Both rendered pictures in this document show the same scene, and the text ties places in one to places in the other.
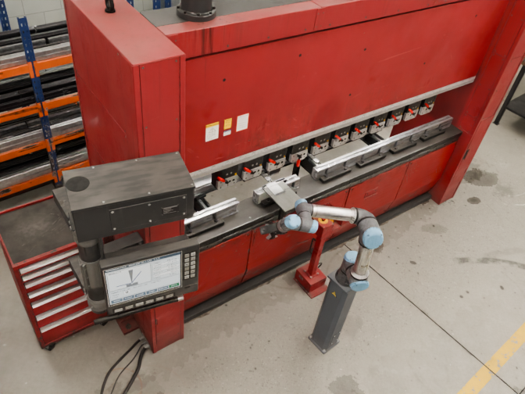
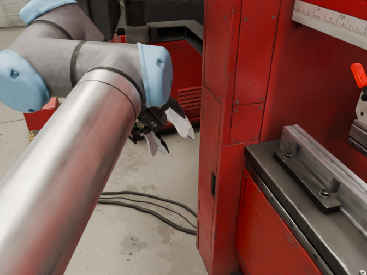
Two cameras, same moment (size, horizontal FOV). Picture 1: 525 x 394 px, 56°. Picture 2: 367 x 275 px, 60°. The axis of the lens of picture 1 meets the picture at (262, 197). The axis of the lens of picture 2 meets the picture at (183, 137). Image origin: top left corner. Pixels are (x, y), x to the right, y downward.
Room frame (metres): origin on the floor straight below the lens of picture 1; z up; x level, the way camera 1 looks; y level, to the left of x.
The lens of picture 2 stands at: (2.26, -0.55, 1.58)
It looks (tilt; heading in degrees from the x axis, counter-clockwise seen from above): 33 degrees down; 115
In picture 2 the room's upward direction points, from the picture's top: straight up
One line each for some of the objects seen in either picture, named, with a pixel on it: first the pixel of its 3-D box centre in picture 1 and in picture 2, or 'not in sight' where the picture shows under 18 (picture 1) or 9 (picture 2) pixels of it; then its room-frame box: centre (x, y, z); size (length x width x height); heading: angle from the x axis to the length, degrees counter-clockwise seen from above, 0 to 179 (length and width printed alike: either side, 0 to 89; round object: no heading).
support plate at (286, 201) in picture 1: (283, 195); not in sight; (2.61, -0.15, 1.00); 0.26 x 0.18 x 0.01; 41
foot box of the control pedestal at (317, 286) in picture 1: (312, 279); not in sight; (2.66, -0.52, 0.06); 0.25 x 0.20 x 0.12; 41
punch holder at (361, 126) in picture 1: (357, 127); not in sight; (3.23, -0.64, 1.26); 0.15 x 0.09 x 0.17; 131
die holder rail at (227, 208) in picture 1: (205, 216); (330, 176); (2.36, 0.36, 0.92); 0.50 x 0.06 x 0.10; 131
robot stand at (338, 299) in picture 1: (333, 311); not in sight; (2.14, -0.63, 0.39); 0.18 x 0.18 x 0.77; 46
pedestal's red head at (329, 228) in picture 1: (326, 220); not in sight; (2.69, -0.50, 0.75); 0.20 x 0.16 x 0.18; 131
